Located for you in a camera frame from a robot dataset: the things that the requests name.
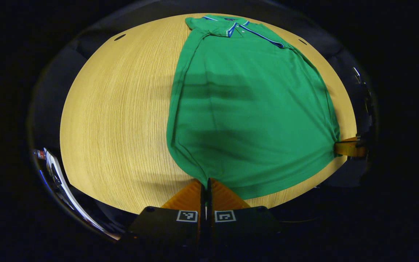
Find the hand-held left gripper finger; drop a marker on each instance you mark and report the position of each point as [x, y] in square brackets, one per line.
[210, 218]
[203, 218]

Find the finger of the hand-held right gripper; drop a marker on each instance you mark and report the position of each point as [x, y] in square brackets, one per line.
[347, 148]

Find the green polo T-shirt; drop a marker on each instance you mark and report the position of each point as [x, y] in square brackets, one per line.
[249, 109]

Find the black backdrop cloth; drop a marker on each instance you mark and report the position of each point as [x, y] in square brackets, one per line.
[60, 83]

